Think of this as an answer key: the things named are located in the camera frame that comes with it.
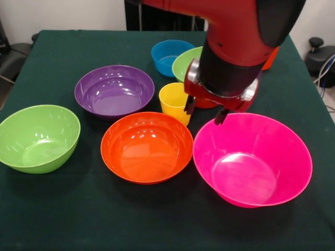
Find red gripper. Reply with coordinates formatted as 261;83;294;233
184;58;260;126

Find green plastic bowl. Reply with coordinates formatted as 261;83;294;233
172;46;204;83
0;104;81;175

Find pink plastic bowl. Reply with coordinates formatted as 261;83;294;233
193;112;314;209

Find large orange plastic bowl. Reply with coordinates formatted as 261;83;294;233
100;111;195;185

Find small orange plastic bowl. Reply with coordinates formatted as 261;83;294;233
195;96;218;109

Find yellow plastic cup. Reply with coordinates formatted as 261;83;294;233
159;82;192;127

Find blue plastic bowl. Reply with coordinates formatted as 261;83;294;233
151;39;196;78

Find orange plastic cup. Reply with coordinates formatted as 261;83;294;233
261;45;281;71

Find purple plastic bowl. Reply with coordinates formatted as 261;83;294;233
74;65;155;121

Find dark green tablecloth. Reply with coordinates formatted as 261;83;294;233
0;29;335;251

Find black chair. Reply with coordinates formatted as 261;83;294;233
0;19;34;84

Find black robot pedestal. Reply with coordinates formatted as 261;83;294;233
124;0;209;31

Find blue and white cables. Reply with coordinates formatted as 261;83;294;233
313;53;335;91

